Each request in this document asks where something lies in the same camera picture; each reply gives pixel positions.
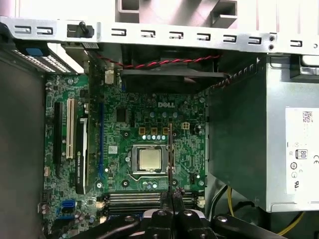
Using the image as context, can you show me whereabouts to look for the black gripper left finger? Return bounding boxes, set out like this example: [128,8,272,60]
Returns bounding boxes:
[74,191,174,239]

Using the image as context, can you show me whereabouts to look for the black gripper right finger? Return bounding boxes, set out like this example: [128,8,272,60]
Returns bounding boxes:
[173,188,287,239]

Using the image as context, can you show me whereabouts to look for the RAM stick with black chips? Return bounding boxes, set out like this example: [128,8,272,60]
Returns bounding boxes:
[167,122,175,194]

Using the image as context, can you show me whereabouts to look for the black RAM slot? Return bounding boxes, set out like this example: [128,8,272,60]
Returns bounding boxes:
[107,192,197,197]
[107,196,197,202]
[107,201,197,207]
[107,206,197,212]

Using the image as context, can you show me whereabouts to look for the metal locking lever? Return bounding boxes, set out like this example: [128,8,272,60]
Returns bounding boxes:
[127,173,171,180]

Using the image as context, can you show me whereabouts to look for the silver CPU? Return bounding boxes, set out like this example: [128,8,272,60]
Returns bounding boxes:
[139,148,161,171]

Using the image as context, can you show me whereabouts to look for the black CPU socket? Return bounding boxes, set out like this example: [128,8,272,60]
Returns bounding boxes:
[131,144,170,175]

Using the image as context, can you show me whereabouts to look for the green Dell motherboard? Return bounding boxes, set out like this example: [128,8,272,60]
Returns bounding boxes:
[43,74,207,239]

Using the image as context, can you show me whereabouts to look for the black Nvidia graphics card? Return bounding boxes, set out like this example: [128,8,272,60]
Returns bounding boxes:
[74,59,104,196]

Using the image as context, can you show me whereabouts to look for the white expansion slot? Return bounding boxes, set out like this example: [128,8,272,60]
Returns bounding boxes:
[66,98,75,160]

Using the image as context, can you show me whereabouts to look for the black expansion slot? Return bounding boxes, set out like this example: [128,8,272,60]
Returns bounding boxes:
[53,102,63,166]

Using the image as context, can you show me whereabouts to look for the black case fan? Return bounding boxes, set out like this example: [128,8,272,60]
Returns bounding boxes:
[119,44,231,94]

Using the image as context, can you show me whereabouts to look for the grey metal power supply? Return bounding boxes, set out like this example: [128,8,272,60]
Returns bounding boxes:
[208,53,319,214]

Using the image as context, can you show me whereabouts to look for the black open PC case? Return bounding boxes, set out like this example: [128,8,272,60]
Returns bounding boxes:
[0,14,319,239]

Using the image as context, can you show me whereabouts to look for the blue card retention latch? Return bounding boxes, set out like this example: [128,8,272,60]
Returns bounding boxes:
[24,47,50,57]

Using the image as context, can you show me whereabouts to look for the grey plastic parts rack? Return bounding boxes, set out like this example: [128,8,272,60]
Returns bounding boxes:
[114,0,240,29]

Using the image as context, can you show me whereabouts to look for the yellow power wires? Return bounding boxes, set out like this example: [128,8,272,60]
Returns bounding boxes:
[226,186,306,237]

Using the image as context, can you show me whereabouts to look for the red black twisted wire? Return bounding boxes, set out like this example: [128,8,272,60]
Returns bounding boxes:
[96,53,222,70]

